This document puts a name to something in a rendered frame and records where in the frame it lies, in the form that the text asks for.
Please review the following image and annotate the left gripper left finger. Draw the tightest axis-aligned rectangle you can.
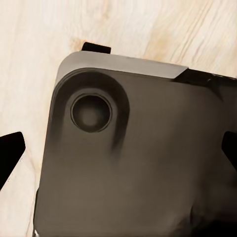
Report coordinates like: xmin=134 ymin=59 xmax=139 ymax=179
xmin=0 ymin=131 xmax=26 ymax=191

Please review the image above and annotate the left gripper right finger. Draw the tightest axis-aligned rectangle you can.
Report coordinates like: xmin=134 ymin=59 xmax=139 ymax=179
xmin=221 ymin=131 xmax=237 ymax=171

